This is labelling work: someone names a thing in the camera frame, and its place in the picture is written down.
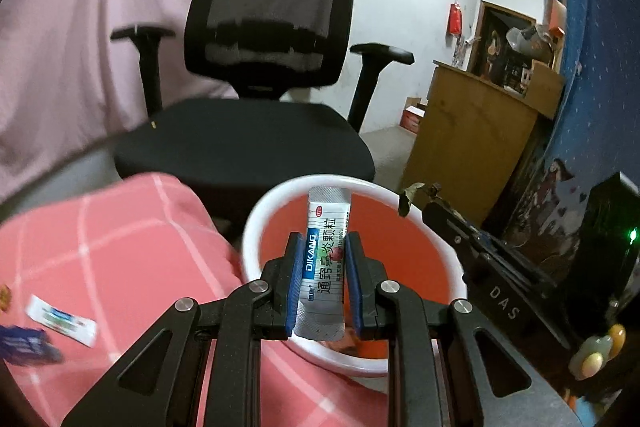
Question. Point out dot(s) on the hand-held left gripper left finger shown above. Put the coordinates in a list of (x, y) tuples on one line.
[(295, 287)]

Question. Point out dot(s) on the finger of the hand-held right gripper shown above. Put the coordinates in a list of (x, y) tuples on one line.
[(450, 222)]

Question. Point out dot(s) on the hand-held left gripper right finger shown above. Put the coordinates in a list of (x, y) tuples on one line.
[(354, 287)]

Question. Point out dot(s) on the white sachet with blue band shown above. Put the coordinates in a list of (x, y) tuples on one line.
[(325, 257)]

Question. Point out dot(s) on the dried brown leaf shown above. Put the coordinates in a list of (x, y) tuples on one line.
[(407, 199)]

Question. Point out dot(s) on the red basin with white rim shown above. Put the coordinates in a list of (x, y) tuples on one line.
[(400, 247)]

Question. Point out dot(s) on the brown wooden cabinet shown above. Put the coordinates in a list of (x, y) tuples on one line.
[(465, 142)]

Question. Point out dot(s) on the pastel round toy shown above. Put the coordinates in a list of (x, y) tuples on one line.
[(595, 352)]

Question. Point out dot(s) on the red white cardboard box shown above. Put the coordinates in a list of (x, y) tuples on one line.
[(414, 117)]

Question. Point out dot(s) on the black mesh office chair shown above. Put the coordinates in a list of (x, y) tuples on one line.
[(250, 137)]

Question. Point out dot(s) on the pink checked blanket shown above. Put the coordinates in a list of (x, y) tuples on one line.
[(125, 257)]

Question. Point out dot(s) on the blue patterned cloth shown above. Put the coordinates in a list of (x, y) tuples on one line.
[(600, 82)]

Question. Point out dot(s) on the orange box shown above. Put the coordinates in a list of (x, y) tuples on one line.
[(556, 16)]

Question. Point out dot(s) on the white sachet with blue-green print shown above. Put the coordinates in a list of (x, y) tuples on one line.
[(62, 319)]

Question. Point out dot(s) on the blue snack wrapper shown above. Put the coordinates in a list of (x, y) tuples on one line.
[(25, 344)]

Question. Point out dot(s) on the orange wrapper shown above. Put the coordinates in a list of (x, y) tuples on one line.
[(4, 299)]

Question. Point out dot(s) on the pink hanging sheet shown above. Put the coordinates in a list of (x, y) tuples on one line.
[(75, 32)]

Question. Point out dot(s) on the dark wooden door frame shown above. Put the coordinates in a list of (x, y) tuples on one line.
[(495, 42)]

